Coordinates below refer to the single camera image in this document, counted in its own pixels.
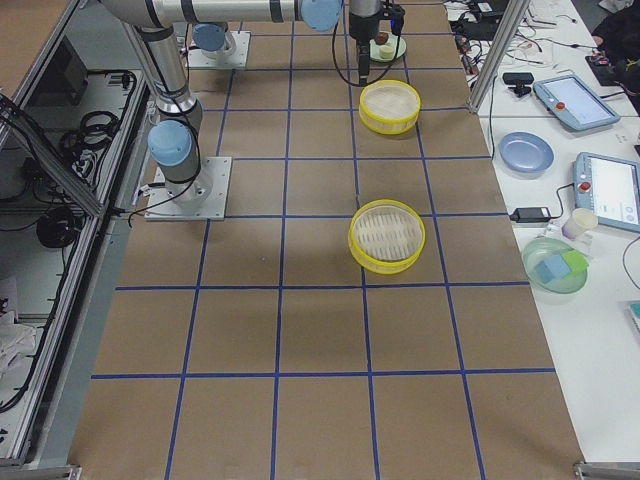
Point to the green sponge block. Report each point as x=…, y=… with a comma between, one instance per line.
x=575, y=262

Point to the yellow bamboo steamer basket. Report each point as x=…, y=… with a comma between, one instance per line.
x=386, y=236

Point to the light green plate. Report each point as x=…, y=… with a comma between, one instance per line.
x=399, y=45

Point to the clear green bowl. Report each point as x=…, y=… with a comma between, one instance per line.
x=541, y=248

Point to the white paper cup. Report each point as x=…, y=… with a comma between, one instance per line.
x=580, y=221

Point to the aluminium frame post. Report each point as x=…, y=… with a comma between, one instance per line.
x=506, y=30

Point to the black webcam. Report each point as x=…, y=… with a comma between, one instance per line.
x=518, y=82

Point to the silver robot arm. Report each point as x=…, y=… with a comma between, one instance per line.
x=173, y=141
x=318, y=15

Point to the yellow steamer with paper liner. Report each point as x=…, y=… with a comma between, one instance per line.
x=389, y=107

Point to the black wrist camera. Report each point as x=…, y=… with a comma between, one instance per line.
x=394, y=14

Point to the blue teach pendant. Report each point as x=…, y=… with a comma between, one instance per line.
x=574, y=104
x=609, y=187

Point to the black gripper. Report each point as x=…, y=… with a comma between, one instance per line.
x=361, y=27

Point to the blue sponge block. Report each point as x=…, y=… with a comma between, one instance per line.
x=550, y=269

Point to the blue plate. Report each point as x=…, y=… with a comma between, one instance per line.
x=525, y=155

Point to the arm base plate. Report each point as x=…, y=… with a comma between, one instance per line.
x=219, y=50
x=205, y=199

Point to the brown chocolate bun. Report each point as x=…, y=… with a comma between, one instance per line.
x=382, y=38

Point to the near blue teach pendant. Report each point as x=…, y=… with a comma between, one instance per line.
x=609, y=187

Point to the far blue teach pendant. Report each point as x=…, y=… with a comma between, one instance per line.
x=574, y=104

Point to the black power adapter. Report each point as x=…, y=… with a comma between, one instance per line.
x=530, y=215

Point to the white steamed bun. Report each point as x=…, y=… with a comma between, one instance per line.
x=386, y=51

